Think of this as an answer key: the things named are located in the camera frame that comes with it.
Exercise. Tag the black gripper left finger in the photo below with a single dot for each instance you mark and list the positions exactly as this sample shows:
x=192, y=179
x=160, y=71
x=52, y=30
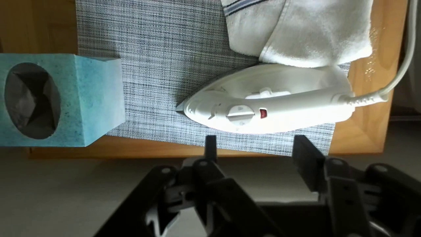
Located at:
x=205, y=197

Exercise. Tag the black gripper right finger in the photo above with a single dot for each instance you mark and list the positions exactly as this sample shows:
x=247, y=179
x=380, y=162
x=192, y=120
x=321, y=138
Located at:
x=350, y=197

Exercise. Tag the white pressing iron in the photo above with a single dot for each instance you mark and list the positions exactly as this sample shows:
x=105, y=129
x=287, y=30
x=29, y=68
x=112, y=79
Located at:
x=271, y=102

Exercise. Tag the wooden nightstand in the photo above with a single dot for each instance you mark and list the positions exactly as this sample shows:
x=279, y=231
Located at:
x=372, y=122

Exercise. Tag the grey woven placemat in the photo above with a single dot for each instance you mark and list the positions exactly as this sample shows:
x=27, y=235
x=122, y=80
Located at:
x=158, y=56

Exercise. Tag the teal tissue box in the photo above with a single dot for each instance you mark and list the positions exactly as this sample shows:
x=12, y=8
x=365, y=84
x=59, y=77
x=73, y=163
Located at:
x=87, y=100

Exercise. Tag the white folded cloth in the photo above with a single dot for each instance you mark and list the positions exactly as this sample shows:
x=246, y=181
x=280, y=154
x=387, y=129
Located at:
x=315, y=30

